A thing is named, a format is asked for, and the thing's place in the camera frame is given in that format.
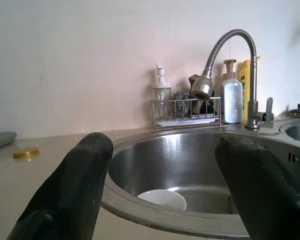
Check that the white bottle with beige pump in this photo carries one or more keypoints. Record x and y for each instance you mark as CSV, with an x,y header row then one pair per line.
x,y
231,105

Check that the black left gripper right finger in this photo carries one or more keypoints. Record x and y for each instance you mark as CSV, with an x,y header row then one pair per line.
x,y
265,195

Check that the steel wool scrubber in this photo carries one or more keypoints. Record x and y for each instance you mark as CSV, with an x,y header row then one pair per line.
x,y
181,97

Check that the white ceramic bowl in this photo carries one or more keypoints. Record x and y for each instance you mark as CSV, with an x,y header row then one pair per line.
x,y
162,198

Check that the clear pump soap dispenser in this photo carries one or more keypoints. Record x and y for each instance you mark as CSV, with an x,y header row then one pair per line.
x,y
161,90

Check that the black gas stove burner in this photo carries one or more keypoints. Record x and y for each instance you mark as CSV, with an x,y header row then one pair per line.
x,y
298,111

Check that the steel gooseneck faucet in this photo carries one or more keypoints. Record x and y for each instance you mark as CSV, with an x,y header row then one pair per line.
x,y
252,100

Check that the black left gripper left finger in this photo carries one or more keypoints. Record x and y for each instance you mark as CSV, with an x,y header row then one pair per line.
x,y
72,190

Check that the yellow detergent bottle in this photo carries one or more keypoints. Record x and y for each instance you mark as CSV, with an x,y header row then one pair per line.
x,y
245,82

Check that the gold metal lid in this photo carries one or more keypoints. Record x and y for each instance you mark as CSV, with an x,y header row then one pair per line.
x,y
26,152

